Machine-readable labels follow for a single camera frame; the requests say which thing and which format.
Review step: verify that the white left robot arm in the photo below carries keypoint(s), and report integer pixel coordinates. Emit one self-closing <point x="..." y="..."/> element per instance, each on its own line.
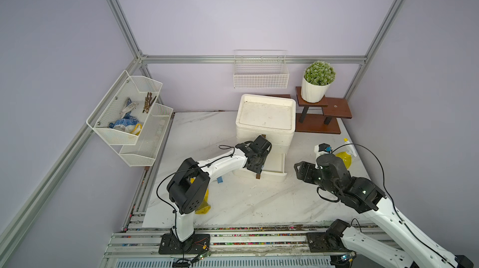
<point x="189" y="184"/>

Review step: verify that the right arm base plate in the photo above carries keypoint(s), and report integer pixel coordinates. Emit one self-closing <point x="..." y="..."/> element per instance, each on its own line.
<point x="329" y="241"/>

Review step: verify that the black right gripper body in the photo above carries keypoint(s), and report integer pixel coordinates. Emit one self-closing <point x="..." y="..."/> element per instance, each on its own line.
<point x="314" y="176"/>

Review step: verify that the white mesh wall bin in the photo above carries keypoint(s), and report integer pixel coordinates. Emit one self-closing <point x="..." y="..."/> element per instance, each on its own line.
<point x="144" y="153"/>
<point x="135" y="87"/>

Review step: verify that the blue white cloth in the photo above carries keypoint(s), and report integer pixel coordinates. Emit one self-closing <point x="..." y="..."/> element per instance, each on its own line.
<point x="127" y="122"/>

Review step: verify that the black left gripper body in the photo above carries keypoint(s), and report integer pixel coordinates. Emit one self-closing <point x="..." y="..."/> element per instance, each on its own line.
<point x="257" y="167"/>

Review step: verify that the white wire wall basket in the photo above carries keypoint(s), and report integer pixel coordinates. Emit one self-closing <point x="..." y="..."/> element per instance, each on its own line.
<point x="260" y="69"/>

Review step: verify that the brown wooden stepped stand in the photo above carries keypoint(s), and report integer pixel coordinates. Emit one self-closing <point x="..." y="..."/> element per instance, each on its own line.
<point x="322" y="116"/>

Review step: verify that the yellow transparent cup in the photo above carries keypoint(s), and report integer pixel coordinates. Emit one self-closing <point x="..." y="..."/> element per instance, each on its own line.
<point x="204" y="207"/>

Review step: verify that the white mesh upper wall bin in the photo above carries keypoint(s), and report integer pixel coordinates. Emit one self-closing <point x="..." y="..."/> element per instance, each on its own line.
<point x="135" y="87"/>

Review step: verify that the white bottom drawer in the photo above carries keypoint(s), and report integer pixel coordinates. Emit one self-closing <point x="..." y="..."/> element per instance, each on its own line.
<point x="273" y="170"/>

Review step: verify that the green potted plant white pot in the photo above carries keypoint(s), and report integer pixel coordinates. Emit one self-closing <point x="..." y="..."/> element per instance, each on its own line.
<point x="316" y="80"/>

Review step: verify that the yellow spray bottle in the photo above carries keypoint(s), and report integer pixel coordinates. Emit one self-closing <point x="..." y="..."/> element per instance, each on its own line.
<point x="349" y="153"/>

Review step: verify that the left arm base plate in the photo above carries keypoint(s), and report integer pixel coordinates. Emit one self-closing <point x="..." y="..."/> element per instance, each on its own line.
<point x="195" y="244"/>

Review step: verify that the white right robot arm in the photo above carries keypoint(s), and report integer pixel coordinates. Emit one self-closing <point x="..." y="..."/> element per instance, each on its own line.
<point x="416" y="249"/>

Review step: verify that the white mesh lower wall bin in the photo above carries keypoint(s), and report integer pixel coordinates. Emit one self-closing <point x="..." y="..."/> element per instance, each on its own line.
<point x="144" y="153"/>

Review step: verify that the white plastic drawer unit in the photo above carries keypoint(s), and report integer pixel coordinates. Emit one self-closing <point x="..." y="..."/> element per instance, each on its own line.
<point x="273" y="117"/>

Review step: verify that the wooden clothespins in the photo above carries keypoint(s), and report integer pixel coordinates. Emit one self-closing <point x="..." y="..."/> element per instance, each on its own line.
<point x="148" y="102"/>

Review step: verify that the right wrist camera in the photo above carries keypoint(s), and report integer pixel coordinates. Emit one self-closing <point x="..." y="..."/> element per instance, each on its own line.
<point x="322" y="149"/>

